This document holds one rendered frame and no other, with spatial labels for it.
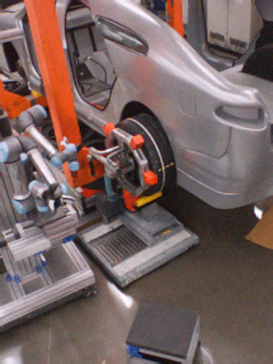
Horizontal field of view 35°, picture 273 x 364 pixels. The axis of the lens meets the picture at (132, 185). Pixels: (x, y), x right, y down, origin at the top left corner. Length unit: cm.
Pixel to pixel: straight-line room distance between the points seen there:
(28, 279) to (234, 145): 191
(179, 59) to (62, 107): 108
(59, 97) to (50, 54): 35
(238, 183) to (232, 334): 109
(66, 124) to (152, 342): 184
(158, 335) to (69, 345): 78
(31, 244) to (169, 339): 112
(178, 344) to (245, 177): 113
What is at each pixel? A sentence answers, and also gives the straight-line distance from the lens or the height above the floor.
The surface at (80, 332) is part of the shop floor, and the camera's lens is 343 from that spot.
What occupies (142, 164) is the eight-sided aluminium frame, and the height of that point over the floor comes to 96.
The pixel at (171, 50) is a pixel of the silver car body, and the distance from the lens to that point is 307.
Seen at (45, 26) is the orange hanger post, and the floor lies 193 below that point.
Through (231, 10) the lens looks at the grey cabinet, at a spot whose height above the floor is 78.
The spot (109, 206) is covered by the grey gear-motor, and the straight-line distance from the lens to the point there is 394.
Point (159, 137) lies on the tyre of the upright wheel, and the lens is 335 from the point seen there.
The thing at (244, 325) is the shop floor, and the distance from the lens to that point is 338.
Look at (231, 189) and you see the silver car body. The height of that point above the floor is 94.
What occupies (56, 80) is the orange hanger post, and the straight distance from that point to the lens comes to 349.
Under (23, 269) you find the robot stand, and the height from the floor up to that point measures 30.
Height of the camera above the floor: 266
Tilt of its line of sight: 34 degrees down
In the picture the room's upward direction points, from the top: 7 degrees counter-clockwise
